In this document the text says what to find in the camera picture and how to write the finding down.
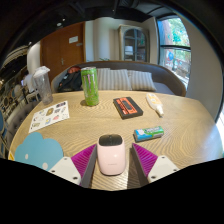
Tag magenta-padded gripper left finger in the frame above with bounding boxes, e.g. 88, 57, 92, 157
48, 143, 98, 188

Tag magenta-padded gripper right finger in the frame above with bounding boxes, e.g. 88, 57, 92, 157
131, 142, 181, 186

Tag pink computer mouse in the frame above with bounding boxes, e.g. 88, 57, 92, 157
96, 133, 127, 177

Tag blue cloud-shaped mouse pad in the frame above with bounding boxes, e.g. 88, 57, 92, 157
14, 131, 64, 172

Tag blue-green gum pack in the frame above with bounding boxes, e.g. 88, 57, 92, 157
133, 125, 165, 143

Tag white sticker sheet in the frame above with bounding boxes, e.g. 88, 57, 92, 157
28, 100, 71, 134

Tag cream squeeze tube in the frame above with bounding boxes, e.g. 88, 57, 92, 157
145, 92, 165, 118

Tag black and orange flat box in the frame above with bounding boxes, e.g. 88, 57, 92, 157
112, 96, 144, 120

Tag grey tufted sofa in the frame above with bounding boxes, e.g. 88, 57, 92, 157
5, 99, 40, 148

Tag green drink can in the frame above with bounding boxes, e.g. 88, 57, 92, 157
80, 66, 100, 107

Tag clear plastic tumbler with lid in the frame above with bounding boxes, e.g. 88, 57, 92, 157
32, 65, 54, 106

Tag brown curved bench sofa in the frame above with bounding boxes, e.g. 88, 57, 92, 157
50, 60, 188, 98

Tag brown wooden door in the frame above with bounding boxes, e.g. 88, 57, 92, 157
40, 21, 87, 83

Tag black-framed window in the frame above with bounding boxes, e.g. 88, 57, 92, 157
156, 15, 193, 89

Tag arched glass-door cabinet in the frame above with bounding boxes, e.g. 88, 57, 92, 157
117, 24, 150, 63

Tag white door sign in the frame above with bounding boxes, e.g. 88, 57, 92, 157
68, 35, 80, 44

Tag ceiling spot lights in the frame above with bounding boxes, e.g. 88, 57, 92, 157
28, 21, 64, 46

